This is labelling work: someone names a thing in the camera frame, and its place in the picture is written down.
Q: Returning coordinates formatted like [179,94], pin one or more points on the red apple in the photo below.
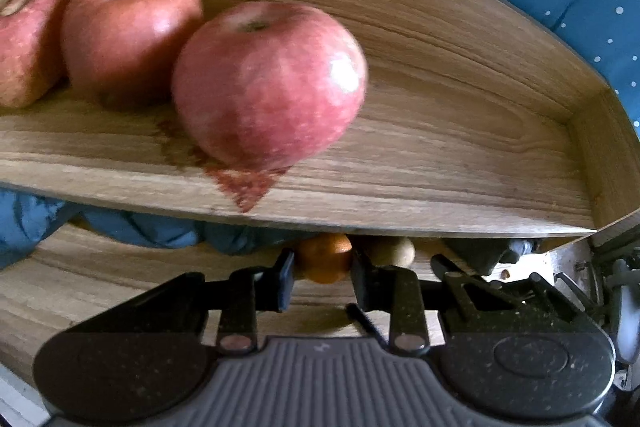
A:
[130,27]
[267,82]
[30,42]

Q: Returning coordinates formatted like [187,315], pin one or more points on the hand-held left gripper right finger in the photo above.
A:
[361,282]

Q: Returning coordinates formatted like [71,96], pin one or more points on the wooden desk shelf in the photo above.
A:
[450,107]

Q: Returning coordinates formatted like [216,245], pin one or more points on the dark blue cloth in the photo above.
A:
[150,232]

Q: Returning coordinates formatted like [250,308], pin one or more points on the small tangerine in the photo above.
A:
[325,257]

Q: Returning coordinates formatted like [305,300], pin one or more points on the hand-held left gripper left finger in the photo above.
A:
[286,279]

